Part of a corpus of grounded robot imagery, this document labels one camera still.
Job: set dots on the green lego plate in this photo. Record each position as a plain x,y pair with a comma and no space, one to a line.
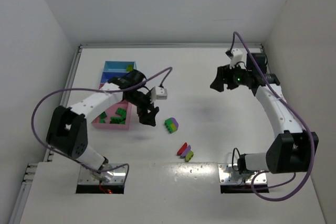
117,120

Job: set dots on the multicolour lego block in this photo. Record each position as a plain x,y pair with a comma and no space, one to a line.
171,125

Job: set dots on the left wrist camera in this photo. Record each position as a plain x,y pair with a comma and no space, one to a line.
158,93

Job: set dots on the metal base plate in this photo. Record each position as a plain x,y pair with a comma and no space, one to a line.
111,178
228,176

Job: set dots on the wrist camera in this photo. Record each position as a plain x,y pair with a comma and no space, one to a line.
158,93
235,55

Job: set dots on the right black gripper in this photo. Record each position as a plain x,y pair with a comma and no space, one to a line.
228,77

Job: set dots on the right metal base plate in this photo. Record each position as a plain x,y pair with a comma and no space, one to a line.
228,176

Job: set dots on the dark blue bin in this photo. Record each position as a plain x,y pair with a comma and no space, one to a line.
106,76

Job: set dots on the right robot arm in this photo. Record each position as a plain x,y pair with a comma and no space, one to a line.
290,152

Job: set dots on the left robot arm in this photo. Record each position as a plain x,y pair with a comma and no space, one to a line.
68,130

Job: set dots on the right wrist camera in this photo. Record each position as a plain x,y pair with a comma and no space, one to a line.
235,55

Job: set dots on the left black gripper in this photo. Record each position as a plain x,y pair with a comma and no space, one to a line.
144,107

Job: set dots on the dark green lego brick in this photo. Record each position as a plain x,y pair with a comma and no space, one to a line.
103,115

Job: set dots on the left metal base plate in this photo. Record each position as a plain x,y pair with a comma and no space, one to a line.
111,178

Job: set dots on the red half round lego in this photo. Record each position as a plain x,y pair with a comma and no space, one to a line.
182,149

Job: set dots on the lime small lego brick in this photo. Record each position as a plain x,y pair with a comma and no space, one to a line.
189,156

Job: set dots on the light blue bin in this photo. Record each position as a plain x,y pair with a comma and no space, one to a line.
117,66

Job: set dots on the purple half round lego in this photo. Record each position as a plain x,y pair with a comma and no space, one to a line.
186,151

